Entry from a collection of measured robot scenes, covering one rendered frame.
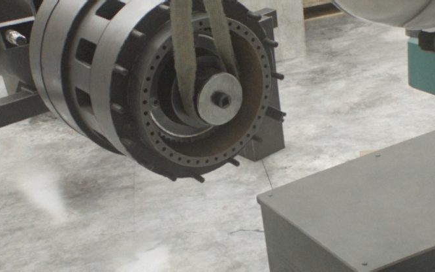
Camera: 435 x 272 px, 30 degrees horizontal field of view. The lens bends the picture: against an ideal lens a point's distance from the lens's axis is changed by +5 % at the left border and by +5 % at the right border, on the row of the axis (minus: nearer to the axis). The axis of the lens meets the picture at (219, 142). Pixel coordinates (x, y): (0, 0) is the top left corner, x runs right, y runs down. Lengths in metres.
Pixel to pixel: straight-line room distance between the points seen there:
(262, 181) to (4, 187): 1.21
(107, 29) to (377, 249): 1.03
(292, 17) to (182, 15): 2.91
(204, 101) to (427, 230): 0.79
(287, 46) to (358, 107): 0.95
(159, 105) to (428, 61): 1.28
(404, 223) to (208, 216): 1.86
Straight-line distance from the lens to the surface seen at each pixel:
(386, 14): 0.64
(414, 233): 1.41
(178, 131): 2.18
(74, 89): 2.24
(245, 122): 2.21
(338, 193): 1.54
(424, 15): 0.64
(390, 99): 4.15
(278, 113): 2.25
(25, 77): 2.96
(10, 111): 2.99
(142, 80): 1.99
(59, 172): 3.88
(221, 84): 2.03
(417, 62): 0.94
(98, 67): 2.08
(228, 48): 2.04
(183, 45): 1.98
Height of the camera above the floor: 1.58
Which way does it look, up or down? 24 degrees down
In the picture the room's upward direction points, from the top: 9 degrees counter-clockwise
